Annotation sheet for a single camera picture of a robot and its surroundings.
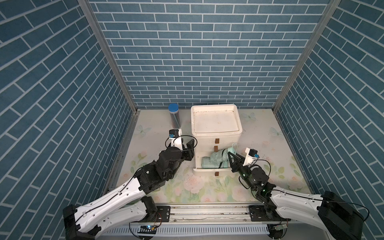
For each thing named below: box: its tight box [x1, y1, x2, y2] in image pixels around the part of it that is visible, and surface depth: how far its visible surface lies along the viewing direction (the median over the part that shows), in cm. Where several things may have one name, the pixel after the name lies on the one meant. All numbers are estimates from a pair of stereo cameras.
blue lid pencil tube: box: [168, 103, 182, 129], surface depth 99 cm
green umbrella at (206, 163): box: [201, 156, 228, 169], surface depth 88 cm
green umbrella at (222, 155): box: [210, 142, 238, 163], surface depth 81 cm
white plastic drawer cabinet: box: [191, 104, 243, 152], surface depth 84 cm
